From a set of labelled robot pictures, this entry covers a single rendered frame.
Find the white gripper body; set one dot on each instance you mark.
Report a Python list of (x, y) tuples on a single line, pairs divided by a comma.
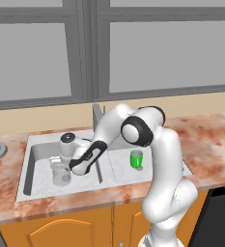
[(56, 161)]

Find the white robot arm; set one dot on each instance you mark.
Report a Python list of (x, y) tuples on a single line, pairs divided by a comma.
[(167, 167)]

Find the clear glass cup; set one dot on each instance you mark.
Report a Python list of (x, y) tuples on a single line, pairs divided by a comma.
[(59, 179)]

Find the grey double basin sink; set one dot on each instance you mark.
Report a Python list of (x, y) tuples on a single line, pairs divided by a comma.
[(40, 180)]

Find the grey sink tap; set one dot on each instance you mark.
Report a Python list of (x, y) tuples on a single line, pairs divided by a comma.
[(97, 116)]

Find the green cup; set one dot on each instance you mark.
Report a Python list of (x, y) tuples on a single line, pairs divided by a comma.
[(136, 159)]

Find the orange cupboard door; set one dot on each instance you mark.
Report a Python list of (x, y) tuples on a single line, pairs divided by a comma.
[(62, 230), (130, 225)]

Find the grey framed window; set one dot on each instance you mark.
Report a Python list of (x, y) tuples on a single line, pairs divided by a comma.
[(168, 48), (30, 54)]

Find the black dishwasher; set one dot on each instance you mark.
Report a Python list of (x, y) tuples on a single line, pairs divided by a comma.
[(217, 222)]

